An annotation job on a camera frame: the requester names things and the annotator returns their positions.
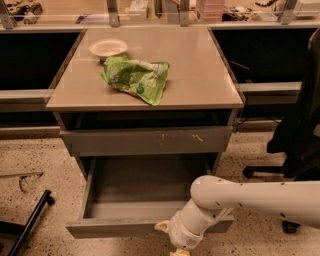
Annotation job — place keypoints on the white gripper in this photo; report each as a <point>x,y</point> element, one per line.
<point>184,234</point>

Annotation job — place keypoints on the grey drawer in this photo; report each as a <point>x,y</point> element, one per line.
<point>147,141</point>
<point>126,196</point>

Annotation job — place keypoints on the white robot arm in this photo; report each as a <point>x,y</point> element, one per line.
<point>213,198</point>

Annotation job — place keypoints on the grey top drawer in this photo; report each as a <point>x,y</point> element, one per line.
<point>147,141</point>

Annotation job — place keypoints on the grey drawer cabinet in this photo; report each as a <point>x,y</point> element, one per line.
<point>199,91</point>

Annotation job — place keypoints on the black chair base left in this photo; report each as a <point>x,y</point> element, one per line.
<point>20,232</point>

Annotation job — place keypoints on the black office chair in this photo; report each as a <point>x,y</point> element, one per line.
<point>297,135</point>

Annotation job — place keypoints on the green chip bag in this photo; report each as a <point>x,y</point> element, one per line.
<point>135,77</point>

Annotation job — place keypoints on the white paper bowl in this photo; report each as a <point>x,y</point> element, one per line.
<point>108,47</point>

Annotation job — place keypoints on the pink plastic container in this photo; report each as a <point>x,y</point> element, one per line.
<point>209,11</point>

